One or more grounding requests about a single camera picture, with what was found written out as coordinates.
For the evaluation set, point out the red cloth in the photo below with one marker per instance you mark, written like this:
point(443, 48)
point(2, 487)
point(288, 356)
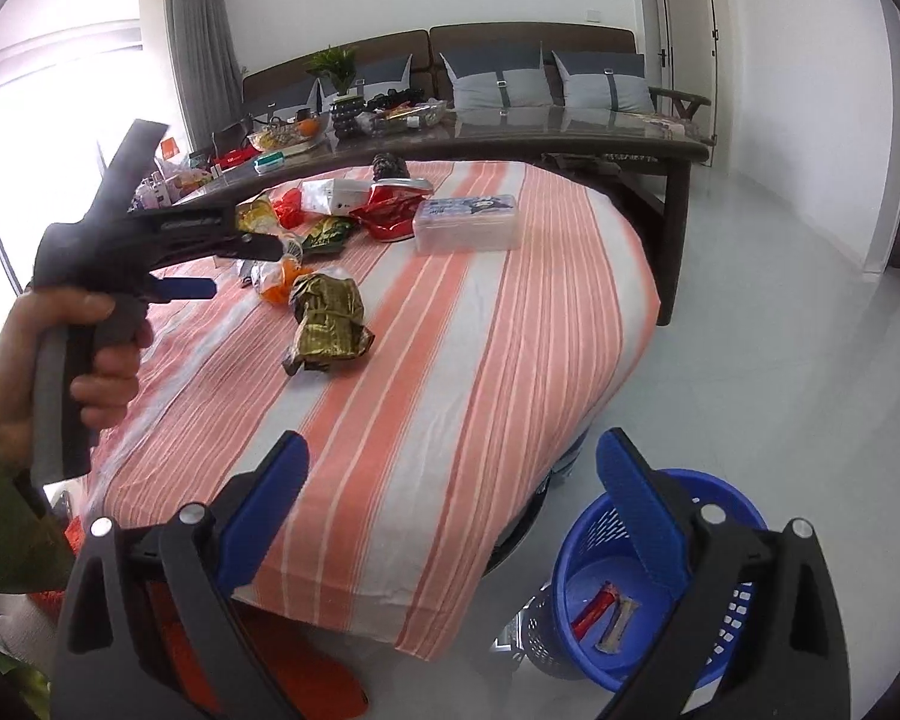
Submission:
point(292, 660)

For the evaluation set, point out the person's left hand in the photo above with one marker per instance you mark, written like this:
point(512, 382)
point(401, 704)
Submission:
point(11, 367)

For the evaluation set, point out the potted green plant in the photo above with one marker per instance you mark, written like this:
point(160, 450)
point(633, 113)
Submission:
point(334, 64)

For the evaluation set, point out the brown sofa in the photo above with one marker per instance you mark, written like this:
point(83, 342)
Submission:
point(495, 37)

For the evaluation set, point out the wooden chair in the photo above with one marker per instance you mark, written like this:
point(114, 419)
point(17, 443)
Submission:
point(682, 101)

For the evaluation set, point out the orange white striped tablecloth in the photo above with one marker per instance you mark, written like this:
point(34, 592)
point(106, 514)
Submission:
point(457, 360)

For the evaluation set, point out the person's left forearm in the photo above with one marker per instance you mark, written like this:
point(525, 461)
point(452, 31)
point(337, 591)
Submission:
point(7, 525)

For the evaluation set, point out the fruit tray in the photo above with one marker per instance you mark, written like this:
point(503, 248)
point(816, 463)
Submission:
point(285, 136)

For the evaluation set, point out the clear glass snack tray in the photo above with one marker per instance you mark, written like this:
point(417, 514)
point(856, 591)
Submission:
point(409, 116)

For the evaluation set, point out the teal white container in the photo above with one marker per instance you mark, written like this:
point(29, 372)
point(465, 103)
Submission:
point(274, 163)

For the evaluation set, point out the clear plastic box printed lid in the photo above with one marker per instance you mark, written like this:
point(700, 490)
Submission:
point(465, 229)

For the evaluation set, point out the orange crumpled wrapper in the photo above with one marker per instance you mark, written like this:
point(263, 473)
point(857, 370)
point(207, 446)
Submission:
point(281, 285)

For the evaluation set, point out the red box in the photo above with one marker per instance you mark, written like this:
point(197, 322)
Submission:
point(232, 159)

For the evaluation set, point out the red plastic wrapper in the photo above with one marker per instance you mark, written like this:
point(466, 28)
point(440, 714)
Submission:
point(289, 206)

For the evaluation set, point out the blue plastic basket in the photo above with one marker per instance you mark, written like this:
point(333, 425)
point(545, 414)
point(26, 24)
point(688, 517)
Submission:
point(574, 581)

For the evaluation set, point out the green white milk carton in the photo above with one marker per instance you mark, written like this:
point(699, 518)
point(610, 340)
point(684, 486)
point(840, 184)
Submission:
point(330, 199)

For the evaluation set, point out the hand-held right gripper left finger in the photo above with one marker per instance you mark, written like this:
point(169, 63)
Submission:
point(270, 510)

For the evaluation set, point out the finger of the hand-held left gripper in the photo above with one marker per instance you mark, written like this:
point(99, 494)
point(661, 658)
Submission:
point(187, 287)
point(259, 246)

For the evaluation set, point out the gold green crumpled wrapper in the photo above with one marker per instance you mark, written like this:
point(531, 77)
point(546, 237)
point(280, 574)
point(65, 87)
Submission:
point(330, 315)

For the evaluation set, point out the white door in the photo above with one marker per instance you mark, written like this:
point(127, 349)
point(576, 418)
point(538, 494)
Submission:
point(690, 30)

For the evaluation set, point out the black studded box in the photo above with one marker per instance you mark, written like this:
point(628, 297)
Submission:
point(345, 120)

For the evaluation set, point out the brown silver snack wrapper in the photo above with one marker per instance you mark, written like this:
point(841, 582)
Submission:
point(619, 619)

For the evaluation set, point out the red snack wrapper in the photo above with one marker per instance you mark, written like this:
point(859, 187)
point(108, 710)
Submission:
point(592, 611)

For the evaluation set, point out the grey plastic basket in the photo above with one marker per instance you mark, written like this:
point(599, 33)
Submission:
point(540, 630)

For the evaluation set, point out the green snack wrapper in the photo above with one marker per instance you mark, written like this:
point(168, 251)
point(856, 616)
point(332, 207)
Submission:
point(328, 234)

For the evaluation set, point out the yellow snack bag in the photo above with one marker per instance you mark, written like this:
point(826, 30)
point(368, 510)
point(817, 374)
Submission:
point(255, 216)

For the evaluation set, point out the black beaded bundle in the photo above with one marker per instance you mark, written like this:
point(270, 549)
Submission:
point(388, 165)

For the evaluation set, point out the grey curtain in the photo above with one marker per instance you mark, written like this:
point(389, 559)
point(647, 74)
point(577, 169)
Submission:
point(195, 30)

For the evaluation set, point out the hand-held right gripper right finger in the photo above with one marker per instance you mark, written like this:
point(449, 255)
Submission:
point(637, 510)

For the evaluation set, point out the dark glass-top table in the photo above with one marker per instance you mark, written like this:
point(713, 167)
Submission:
point(570, 131)

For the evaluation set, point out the crushed red can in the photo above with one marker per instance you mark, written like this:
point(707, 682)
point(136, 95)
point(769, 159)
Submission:
point(390, 214)

